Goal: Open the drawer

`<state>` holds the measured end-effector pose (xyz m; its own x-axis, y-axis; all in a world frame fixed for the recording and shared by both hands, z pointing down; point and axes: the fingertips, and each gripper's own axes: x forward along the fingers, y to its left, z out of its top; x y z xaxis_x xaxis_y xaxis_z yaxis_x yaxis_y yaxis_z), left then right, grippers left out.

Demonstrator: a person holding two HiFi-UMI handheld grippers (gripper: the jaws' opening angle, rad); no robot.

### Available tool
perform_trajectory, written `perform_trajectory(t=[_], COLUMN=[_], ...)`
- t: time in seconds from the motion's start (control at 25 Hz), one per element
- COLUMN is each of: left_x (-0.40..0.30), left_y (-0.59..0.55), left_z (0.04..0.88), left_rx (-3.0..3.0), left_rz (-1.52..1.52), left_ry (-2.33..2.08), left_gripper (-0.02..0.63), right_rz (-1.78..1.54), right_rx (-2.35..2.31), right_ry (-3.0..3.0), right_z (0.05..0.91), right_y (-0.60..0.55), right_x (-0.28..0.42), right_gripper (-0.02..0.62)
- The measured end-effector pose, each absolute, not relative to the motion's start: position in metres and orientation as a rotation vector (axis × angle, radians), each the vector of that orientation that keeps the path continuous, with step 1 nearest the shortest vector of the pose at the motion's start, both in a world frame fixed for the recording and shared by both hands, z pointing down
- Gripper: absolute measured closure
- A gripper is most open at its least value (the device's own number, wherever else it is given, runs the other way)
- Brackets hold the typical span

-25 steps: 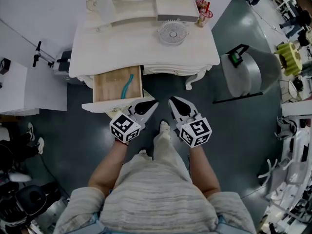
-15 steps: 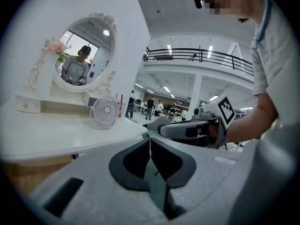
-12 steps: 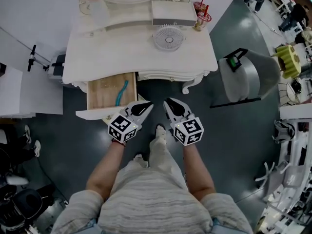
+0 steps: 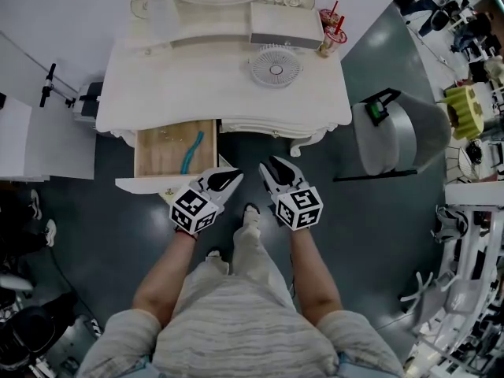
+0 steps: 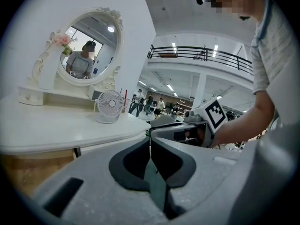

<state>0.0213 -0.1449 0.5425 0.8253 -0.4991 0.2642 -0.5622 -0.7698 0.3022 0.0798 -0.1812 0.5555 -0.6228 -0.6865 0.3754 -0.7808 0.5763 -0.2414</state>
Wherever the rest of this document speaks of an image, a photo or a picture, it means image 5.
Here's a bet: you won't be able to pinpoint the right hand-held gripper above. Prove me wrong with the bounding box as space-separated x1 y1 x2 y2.
149 97 228 148

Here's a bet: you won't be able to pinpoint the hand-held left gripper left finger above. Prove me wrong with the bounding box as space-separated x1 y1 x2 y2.
30 136 170 225

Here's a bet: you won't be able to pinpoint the person's right forearm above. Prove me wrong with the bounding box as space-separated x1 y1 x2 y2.
210 91 276 149

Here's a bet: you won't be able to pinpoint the white desk fan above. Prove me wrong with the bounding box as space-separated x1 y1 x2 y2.
95 90 124 124

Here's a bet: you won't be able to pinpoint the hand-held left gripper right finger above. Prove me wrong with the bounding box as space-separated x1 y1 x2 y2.
151 137 245 225

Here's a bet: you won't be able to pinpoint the white box with grey front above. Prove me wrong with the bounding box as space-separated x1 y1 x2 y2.
88 85 111 101

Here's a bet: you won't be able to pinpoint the white dressing table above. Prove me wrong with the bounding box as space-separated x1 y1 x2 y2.
0 29 152 159

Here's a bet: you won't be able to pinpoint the light blue harness strap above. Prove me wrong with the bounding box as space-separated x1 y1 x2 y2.
254 0 274 41

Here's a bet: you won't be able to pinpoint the person's head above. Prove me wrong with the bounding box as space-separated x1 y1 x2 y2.
210 0 268 22

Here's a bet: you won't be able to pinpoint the person's striped grey shirt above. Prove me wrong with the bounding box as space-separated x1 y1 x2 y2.
250 0 300 131

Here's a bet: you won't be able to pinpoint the drink cup with red straw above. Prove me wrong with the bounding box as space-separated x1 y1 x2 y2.
120 88 131 114

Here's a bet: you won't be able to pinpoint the oval white framed mirror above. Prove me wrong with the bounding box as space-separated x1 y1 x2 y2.
56 7 125 86

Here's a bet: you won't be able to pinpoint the pink artificial flowers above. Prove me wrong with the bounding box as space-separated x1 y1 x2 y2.
48 30 78 57

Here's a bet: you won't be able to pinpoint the person's right hand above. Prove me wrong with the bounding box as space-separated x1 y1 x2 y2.
185 127 207 146

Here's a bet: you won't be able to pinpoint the black balcony railing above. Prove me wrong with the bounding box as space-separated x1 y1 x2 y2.
147 45 255 76

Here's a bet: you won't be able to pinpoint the white large drawer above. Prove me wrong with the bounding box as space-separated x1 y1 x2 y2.
80 137 150 156
0 148 79 196

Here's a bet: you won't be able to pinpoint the white vase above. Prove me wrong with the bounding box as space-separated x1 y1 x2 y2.
38 45 65 90

